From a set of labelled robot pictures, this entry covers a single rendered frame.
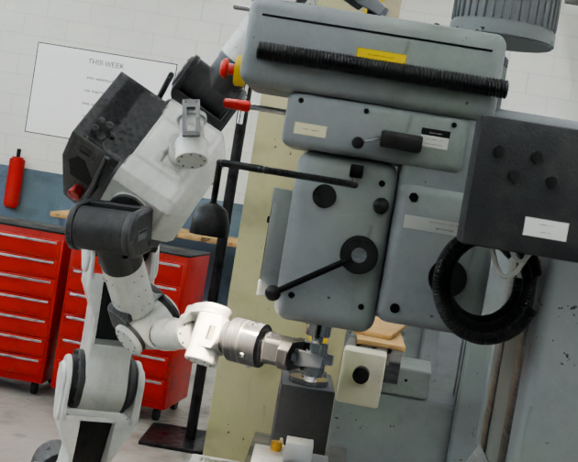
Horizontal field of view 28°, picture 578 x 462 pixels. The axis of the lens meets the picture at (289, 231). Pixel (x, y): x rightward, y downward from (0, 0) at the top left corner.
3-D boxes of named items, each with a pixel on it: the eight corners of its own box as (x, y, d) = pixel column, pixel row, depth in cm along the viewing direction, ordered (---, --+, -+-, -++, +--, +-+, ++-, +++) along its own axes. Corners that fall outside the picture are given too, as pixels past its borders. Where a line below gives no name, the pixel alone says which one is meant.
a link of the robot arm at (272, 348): (290, 334, 218) (234, 321, 223) (282, 383, 219) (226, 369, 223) (315, 330, 230) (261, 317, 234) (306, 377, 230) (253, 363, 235)
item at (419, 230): (375, 321, 210) (399, 181, 208) (372, 307, 234) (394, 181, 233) (479, 339, 209) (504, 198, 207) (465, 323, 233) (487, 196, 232)
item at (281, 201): (255, 294, 221) (273, 187, 220) (257, 292, 225) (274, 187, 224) (276, 298, 221) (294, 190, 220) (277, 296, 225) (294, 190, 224)
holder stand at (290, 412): (268, 466, 255) (283, 378, 254) (269, 442, 277) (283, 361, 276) (321, 474, 255) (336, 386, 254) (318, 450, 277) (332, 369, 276)
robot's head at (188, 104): (176, 154, 239) (175, 135, 232) (177, 119, 243) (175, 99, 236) (207, 154, 239) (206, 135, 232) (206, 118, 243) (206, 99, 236)
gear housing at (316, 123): (280, 144, 209) (288, 90, 209) (286, 148, 233) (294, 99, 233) (462, 174, 208) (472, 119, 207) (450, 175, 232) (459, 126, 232)
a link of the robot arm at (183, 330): (212, 300, 229) (182, 302, 241) (197, 342, 227) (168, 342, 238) (238, 312, 232) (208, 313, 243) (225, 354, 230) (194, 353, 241)
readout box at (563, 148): (460, 244, 183) (483, 113, 182) (455, 240, 192) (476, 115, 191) (585, 264, 182) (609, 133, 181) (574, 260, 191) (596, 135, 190)
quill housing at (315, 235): (270, 318, 212) (298, 148, 211) (277, 306, 233) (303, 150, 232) (372, 335, 212) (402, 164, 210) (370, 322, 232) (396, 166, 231)
